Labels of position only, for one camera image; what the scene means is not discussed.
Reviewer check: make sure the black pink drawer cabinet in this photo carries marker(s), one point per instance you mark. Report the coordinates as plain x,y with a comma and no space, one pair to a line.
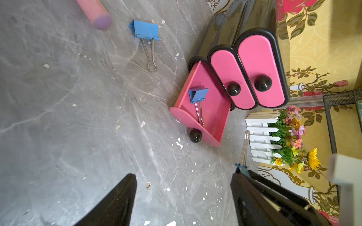
243,58

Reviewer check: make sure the black wire basket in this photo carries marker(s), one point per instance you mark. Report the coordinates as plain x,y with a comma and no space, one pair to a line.
344,120

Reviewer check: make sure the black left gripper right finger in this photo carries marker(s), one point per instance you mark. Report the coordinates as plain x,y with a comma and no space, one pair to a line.
251,206

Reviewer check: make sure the purple pink toy shovel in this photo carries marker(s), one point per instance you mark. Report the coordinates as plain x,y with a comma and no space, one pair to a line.
96,13

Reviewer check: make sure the blue binder clip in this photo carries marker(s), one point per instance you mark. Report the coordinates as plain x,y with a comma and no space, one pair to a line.
241,166
197,96
146,31

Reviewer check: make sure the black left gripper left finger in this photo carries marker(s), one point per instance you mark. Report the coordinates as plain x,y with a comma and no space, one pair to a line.
115,209

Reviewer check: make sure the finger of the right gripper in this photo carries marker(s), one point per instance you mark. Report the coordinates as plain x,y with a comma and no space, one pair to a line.
296,210

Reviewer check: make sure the flower box white fence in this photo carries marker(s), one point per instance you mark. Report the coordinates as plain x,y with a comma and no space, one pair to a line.
276,139

